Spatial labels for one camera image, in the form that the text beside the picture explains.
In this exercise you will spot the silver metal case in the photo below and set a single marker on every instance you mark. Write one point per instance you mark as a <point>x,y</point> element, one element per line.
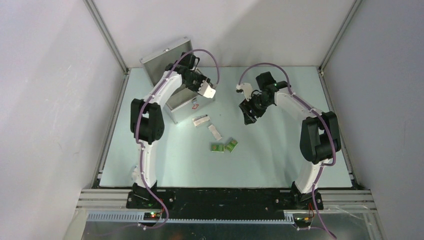
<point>165,69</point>

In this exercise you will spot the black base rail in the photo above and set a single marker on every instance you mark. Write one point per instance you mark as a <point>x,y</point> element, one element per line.
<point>233,204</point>

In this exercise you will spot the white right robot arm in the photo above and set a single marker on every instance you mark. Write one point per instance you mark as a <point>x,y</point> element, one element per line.
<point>319,134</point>

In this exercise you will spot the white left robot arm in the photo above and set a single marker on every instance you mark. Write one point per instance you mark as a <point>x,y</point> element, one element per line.
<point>146,117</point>

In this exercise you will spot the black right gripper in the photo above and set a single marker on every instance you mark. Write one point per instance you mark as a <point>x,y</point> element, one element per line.
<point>246,106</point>

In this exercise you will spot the small white bottle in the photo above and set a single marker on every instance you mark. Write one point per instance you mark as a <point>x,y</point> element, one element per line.
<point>135,172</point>

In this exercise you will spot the green small box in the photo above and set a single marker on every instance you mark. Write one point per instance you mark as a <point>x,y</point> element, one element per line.
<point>231,145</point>

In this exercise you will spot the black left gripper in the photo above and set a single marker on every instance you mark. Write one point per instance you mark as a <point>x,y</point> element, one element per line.
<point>201,77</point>

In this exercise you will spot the green sachet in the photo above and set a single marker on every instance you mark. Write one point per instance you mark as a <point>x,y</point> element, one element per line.
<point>217,147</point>

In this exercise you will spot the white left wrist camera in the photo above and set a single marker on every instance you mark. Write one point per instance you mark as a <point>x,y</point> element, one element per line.
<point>206,90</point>

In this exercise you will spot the white bandage roll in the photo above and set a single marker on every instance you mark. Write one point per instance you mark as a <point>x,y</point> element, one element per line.
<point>215,132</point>

